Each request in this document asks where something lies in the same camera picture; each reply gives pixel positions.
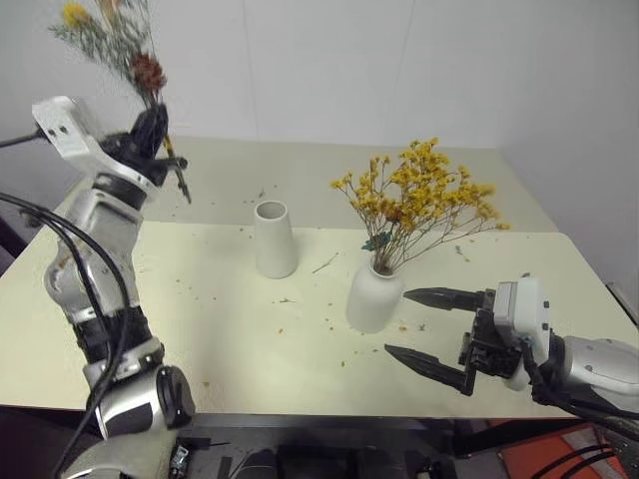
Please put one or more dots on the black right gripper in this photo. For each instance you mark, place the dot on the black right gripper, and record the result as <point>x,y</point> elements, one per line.
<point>486,344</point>

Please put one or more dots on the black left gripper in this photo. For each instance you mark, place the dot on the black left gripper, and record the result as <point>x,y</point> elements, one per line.
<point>131,152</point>

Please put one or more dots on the dried bouquet with pine cone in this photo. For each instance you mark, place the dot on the dried bouquet with pine cone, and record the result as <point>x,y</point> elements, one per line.
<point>142,67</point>

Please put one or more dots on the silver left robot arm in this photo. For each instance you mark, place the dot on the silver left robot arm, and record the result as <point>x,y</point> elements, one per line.
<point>92,219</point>

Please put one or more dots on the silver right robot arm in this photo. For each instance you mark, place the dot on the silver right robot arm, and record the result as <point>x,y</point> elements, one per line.
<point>594,364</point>

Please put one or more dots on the yellow dried flower bouquet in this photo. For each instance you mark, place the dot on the yellow dried flower bouquet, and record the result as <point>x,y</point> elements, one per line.
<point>422,192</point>

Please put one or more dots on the round white vase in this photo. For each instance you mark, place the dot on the round white vase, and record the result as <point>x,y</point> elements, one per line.
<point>373,302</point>

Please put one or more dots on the small fallen dried twig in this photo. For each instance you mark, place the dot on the small fallen dried twig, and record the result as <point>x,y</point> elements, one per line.
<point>325,263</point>

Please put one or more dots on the tapered white vase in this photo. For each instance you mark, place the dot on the tapered white vase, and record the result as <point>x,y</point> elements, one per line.
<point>274,239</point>

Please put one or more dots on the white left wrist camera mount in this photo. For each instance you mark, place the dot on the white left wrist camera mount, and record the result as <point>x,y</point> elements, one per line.
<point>70,132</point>

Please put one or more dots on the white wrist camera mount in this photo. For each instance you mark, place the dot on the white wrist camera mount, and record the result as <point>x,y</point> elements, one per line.
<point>524,314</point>
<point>70,132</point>

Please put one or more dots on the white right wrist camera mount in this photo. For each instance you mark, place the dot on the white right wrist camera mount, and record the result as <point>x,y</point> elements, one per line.
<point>524,314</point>

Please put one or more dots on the black frame under table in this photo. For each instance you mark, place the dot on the black frame under table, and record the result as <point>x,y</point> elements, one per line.
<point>319,449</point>

